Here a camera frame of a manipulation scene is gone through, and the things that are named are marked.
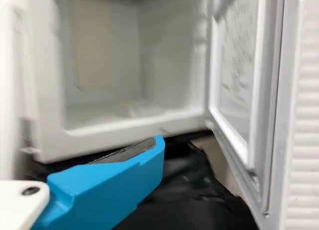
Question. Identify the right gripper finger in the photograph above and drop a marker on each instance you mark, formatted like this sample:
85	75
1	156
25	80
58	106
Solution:
104	185

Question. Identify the white incubator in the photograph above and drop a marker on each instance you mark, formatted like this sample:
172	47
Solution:
37	90

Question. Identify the incubator door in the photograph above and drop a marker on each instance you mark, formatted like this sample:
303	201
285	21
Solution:
306	115

